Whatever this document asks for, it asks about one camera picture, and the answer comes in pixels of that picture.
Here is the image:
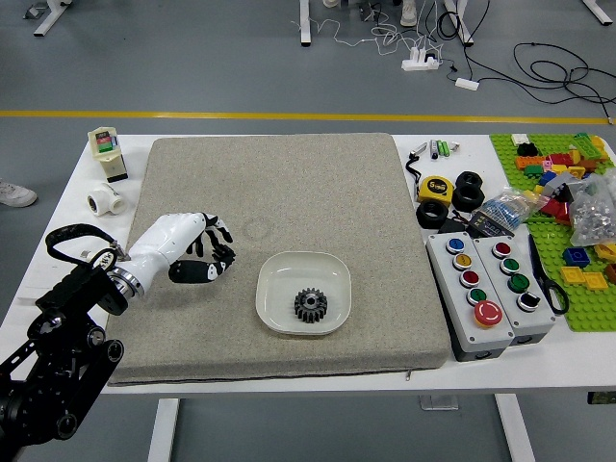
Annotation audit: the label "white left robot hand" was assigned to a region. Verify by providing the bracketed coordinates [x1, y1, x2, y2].
[117, 211, 238, 295]

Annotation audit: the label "big black gear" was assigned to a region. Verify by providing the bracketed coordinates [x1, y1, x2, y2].
[294, 287, 330, 324]

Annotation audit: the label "big black hex nut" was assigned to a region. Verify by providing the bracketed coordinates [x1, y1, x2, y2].
[452, 184, 485, 212]
[415, 199, 451, 228]
[455, 170, 484, 190]

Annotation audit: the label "grey five-button control box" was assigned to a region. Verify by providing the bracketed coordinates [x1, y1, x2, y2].
[425, 232, 515, 363]

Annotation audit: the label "grey four-button control box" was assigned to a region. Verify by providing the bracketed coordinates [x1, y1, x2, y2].
[473, 234, 556, 347]

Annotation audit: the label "white pipe tee fitting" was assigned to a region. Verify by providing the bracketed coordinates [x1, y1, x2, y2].
[87, 181, 128, 218]

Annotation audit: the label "white square dish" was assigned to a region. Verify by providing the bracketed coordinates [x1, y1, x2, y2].
[255, 251, 352, 337]

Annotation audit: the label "grey-brown mat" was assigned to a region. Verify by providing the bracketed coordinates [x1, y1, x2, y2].
[99, 133, 451, 388]

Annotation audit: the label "white background table leg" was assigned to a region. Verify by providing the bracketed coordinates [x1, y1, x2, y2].
[298, 0, 317, 48]
[581, 0, 615, 26]
[442, 0, 475, 48]
[33, 0, 68, 38]

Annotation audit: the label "yellow tape measure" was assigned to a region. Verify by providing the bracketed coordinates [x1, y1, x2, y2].
[417, 174, 454, 204]

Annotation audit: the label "white power strip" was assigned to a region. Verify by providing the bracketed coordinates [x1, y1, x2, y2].
[401, 47, 443, 72]

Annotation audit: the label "black electronic display module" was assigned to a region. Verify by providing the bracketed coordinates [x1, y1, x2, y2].
[469, 211, 515, 240]

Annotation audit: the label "clear bag of blue parts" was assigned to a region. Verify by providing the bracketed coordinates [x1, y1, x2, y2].
[475, 187, 550, 230]

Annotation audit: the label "black scissors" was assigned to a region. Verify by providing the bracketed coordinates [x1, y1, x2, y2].
[527, 234, 571, 317]

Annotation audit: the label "big red toy brick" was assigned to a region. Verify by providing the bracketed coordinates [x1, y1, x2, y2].
[538, 196, 573, 225]

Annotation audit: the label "blue toy brick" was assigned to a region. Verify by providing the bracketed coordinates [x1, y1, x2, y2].
[562, 246, 592, 268]

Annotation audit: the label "green brick baseplate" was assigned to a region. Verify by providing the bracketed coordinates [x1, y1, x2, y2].
[489, 132, 616, 333]

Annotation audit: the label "clear bag of metal screws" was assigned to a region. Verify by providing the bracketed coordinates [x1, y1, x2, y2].
[569, 167, 616, 246]

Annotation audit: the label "long green toy brick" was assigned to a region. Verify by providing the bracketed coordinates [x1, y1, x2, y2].
[573, 133, 603, 160]

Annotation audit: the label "beige switch box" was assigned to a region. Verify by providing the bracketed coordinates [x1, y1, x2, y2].
[88, 126, 129, 184]

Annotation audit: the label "silver stick with black lanyard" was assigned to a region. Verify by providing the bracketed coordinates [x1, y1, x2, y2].
[406, 142, 430, 196]

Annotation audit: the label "small black module with wires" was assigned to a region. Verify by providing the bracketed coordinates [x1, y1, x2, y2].
[440, 215, 475, 237]

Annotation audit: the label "white floor cable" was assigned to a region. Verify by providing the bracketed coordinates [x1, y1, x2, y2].
[288, 0, 447, 60]

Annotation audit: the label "grey under-table bracket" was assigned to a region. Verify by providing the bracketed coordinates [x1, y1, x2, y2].
[417, 394, 461, 412]

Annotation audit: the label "thin black floor cable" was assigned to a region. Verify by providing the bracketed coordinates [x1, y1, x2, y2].
[434, 8, 477, 84]

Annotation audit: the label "long black floor cable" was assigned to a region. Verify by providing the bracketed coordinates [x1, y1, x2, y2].
[512, 41, 616, 121]

